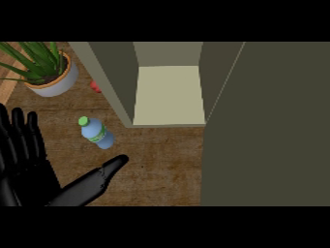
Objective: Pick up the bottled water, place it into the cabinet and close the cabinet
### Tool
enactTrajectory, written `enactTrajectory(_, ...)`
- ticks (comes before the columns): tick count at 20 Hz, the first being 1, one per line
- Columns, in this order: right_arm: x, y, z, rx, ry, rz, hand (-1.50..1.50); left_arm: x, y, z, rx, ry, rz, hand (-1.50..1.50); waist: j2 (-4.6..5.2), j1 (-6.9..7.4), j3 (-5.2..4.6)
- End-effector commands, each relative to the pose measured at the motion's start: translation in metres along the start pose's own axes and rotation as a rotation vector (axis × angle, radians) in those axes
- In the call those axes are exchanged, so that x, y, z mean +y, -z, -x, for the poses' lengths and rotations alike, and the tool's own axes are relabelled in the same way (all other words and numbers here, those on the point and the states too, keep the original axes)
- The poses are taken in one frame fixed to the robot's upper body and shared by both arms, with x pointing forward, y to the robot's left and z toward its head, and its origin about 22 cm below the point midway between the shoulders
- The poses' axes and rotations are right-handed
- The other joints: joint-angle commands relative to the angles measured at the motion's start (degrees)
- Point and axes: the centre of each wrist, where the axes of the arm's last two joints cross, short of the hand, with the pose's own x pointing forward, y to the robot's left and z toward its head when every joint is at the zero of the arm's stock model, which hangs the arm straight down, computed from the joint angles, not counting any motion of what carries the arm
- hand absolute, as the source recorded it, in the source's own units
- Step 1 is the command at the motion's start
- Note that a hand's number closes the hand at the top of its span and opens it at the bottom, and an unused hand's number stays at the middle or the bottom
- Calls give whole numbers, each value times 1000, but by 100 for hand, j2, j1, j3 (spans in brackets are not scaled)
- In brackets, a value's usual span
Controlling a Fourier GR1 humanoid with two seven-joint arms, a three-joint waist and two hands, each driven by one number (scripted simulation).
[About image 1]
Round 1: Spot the dark grey cabinet door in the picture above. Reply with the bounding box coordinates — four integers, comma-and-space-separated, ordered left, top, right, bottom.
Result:
199, 41, 330, 207

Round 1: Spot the potted green plant grey pot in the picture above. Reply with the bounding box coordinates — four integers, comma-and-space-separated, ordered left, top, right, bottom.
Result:
0, 41, 80, 98

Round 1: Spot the olive grey open cabinet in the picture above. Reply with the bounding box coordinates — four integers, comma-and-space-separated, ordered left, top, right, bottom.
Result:
68, 41, 246, 129

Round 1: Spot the small red object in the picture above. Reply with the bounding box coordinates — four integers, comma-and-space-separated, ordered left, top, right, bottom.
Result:
88, 79, 103, 94

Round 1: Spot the blue water bottle green cap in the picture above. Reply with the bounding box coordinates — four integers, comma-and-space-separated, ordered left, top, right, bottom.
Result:
77, 115, 116, 150

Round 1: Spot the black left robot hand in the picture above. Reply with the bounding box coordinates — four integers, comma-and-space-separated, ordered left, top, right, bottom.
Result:
0, 102, 130, 207

